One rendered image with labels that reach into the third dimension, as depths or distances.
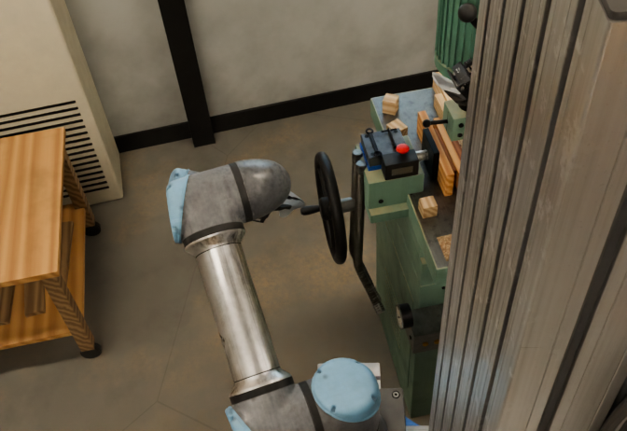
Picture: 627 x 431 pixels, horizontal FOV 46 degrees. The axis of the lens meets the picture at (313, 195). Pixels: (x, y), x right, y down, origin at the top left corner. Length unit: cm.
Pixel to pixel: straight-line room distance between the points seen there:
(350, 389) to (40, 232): 135
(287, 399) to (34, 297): 152
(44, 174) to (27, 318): 49
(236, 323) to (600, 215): 98
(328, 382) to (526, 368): 82
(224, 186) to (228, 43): 177
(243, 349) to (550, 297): 92
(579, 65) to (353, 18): 281
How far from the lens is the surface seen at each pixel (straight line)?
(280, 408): 129
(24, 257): 234
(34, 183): 255
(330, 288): 269
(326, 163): 176
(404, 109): 198
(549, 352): 49
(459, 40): 154
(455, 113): 172
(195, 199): 133
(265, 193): 135
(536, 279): 42
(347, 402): 128
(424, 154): 177
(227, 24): 301
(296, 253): 280
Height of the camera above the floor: 219
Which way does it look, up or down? 47 degrees down
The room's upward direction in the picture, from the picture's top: 5 degrees counter-clockwise
